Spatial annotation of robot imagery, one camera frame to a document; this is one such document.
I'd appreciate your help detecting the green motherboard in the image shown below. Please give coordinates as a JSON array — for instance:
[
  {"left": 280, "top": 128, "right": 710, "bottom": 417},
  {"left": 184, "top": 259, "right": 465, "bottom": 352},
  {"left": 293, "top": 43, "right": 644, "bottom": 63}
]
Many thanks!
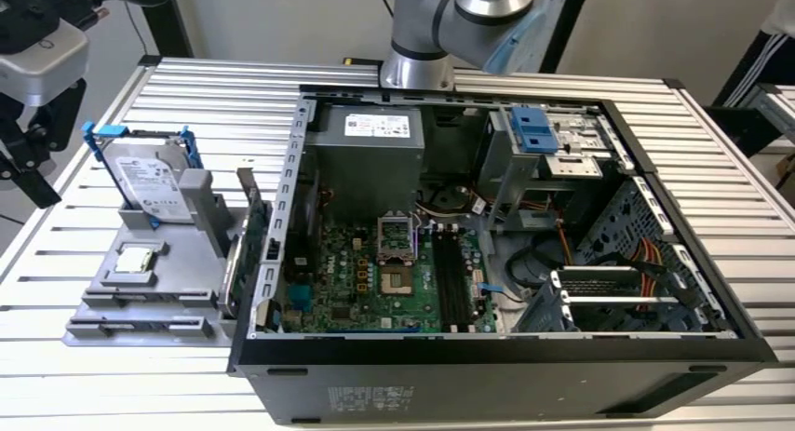
[{"left": 276, "top": 221, "right": 497, "bottom": 334}]

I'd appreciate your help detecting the black round fan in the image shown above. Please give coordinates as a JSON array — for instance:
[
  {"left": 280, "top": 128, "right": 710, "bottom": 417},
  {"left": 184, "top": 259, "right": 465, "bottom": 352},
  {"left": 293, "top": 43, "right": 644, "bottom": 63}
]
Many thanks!
[{"left": 416, "top": 179, "right": 489, "bottom": 218}]

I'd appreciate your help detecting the blue plastic drive latch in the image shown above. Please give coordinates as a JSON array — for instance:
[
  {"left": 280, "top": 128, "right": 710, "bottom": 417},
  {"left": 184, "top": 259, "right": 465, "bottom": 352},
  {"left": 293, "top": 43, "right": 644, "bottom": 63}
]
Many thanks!
[{"left": 508, "top": 105, "right": 557, "bottom": 154}]

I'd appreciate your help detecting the black frame post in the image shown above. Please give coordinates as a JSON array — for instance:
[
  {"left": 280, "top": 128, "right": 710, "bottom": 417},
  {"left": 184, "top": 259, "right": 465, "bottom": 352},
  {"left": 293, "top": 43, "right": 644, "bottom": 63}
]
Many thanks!
[
  {"left": 539, "top": 0, "right": 592, "bottom": 74},
  {"left": 132, "top": 0, "right": 195, "bottom": 59}
]

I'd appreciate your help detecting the hard disk in blue carrier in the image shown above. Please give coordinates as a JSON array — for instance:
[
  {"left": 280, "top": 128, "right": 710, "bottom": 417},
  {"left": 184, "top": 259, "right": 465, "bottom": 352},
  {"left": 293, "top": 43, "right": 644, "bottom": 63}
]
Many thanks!
[{"left": 81, "top": 121, "right": 204, "bottom": 230}]

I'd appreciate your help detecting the blue board connector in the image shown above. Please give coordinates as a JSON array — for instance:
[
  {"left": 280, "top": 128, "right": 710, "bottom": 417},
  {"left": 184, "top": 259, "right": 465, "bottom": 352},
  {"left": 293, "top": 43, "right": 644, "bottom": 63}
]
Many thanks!
[{"left": 285, "top": 284, "right": 312, "bottom": 310}]

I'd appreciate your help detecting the metal disk bay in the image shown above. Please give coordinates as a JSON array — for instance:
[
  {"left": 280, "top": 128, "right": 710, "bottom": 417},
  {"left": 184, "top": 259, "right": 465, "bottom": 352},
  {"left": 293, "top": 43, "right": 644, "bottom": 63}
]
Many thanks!
[{"left": 515, "top": 263, "right": 732, "bottom": 334}]

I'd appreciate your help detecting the person in white shirt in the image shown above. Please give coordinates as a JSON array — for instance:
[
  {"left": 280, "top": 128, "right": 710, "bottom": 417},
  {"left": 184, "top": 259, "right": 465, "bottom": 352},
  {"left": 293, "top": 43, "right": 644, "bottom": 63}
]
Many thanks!
[{"left": 712, "top": 0, "right": 795, "bottom": 110}]

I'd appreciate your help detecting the green graphics card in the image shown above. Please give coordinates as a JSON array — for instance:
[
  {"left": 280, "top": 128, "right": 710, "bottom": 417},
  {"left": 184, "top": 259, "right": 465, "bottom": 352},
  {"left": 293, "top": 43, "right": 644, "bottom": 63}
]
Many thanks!
[{"left": 221, "top": 167, "right": 276, "bottom": 319}]

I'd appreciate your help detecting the grey metal drive cage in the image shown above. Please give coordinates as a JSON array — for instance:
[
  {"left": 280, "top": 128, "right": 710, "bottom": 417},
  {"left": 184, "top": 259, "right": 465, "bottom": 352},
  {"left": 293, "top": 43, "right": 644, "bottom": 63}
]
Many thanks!
[{"left": 475, "top": 105, "right": 639, "bottom": 232}]

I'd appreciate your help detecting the metal socket cover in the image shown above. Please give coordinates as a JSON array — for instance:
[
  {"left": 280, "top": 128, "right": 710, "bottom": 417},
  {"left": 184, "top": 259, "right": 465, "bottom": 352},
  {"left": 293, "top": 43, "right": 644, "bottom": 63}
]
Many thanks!
[{"left": 375, "top": 209, "right": 417, "bottom": 264}]

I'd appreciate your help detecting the red yellow wire bundle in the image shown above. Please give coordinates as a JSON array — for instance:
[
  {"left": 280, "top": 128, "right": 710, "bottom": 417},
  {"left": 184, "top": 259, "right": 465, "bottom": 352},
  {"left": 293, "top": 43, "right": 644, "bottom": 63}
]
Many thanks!
[{"left": 630, "top": 237, "right": 666, "bottom": 314}]

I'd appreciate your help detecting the CPU socket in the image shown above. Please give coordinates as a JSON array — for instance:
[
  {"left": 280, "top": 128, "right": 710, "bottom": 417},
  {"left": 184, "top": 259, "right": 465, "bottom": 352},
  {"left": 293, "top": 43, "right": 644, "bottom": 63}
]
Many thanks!
[{"left": 376, "top": 262, "right": 417, "bottom": 298}]

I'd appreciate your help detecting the grey power supply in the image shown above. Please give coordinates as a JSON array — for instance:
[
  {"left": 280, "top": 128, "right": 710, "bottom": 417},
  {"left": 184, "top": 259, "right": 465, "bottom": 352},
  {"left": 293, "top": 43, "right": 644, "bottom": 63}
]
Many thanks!
[{"left": 303, "top": 105, "right": 427, "bottom": 218}]

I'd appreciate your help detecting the blue expansion slot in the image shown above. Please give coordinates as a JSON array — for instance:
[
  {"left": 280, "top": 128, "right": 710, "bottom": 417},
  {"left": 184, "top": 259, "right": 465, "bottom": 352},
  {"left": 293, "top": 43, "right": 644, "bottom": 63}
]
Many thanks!
[{"left": 321, "top": 327, "right": 427, "bottom": 334}]

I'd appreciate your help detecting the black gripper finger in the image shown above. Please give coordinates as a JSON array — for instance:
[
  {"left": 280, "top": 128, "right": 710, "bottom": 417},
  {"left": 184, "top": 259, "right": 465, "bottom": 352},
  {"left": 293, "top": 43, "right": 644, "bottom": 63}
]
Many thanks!
[
  {"left": 15, "top": 78, "right": 87, "bottom": 210},
  {"left": 0, "top": 121, "right": 31, "bottom": 191}
]

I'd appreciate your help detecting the thick black cable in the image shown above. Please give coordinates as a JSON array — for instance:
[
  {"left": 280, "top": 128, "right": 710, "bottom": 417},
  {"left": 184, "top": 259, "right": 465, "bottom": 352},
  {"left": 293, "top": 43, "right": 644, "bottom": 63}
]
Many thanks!
[{"left": 503, "top": 229, "right": 564, "bottom": 290}]

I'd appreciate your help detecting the blue RAM stick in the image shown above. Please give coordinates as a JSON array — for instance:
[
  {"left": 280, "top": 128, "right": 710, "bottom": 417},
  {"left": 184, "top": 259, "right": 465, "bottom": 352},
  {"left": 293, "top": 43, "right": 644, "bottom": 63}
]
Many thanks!
[{"left": 99, "top": 322, "right": 176, "bottom": 332}]

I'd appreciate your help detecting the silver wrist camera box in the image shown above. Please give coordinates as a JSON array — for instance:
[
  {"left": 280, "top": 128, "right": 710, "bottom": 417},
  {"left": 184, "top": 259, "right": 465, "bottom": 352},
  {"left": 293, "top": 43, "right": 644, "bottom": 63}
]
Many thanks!
[{"left": 0, "top": 17, "right": 93, "bottom": 109}]

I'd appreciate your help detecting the black PC case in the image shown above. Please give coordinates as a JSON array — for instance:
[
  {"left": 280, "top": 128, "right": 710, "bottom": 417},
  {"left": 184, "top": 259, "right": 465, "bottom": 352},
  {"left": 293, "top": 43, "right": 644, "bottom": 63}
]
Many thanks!
[{"left": 225, "top": 84, "right": 782, "bottom": 425}]

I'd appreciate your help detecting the black camera cable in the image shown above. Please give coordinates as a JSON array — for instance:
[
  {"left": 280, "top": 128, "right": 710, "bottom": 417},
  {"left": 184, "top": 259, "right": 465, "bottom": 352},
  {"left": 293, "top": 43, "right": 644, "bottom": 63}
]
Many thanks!
[{"left": 0, "top": 0, "right": 185, "bottom": 55}]

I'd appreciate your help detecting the silver CPU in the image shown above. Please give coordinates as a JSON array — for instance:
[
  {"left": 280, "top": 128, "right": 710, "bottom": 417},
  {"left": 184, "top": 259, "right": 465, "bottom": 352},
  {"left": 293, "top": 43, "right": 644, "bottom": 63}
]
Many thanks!
[{"left": 115, "top": 246, "right": 155, "bottom": 273}]

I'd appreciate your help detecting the grey parts rack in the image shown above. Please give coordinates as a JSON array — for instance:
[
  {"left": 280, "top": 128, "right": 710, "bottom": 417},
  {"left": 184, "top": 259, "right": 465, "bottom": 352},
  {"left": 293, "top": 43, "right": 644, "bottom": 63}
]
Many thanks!
[{"left": 61, "top": 168, "right": 275, "bottom": 348}]

